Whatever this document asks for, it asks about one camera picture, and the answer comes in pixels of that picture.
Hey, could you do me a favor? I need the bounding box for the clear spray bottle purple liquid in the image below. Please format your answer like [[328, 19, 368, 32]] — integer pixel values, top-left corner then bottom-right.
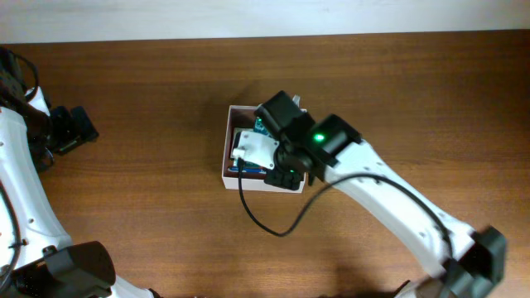
[[292, 94, 301, 108]]

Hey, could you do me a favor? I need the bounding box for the green white soap box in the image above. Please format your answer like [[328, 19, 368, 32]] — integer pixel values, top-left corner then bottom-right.
[[230, 127, 249, 160]]

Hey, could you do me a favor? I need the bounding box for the teal mouthwash bottle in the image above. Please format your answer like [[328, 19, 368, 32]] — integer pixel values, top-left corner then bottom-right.
[[253, 118, 271, 137]]

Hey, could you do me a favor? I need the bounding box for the Colgate toothpaste tube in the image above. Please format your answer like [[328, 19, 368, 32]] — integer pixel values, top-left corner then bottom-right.
[[227, 165, 267, 175]]

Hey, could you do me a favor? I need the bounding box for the white square cardboard box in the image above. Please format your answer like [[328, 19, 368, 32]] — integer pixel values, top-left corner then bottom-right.
[[221, 105, 306, 194]]

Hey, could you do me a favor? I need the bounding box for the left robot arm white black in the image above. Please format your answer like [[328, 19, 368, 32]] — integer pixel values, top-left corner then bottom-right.
[[1, 48, 159, 298]]

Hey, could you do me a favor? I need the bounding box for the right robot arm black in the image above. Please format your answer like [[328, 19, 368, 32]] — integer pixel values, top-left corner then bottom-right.
[[255, 91, 507, 298]]

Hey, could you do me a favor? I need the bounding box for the left black cable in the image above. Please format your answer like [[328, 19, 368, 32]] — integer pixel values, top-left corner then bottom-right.
[[0, 49, 41, 291]]

